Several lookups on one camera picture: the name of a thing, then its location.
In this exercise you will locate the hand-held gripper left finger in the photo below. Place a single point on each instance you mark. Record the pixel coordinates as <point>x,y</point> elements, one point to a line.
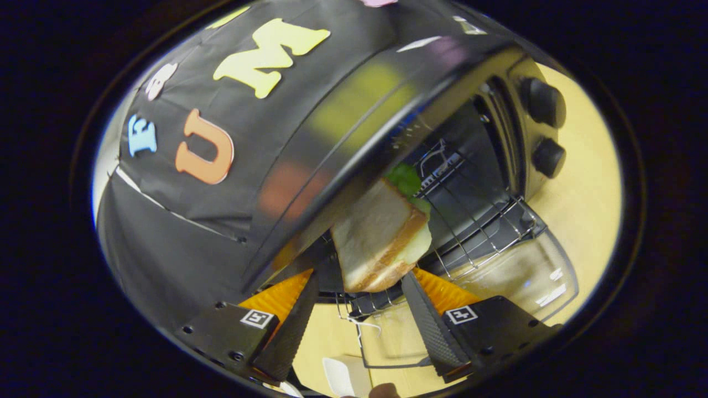
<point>290,331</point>

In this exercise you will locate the black toaster oven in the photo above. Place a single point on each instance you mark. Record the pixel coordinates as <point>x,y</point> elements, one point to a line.
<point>354,127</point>

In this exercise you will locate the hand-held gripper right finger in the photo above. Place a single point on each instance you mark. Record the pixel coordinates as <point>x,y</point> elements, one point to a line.
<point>431,331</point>

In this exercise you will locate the sandwich with lettuce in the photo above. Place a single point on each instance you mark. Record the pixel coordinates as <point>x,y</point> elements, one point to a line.
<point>376,232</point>

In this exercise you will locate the white food tray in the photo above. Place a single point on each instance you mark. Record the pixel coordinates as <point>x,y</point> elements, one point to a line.
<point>340,376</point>

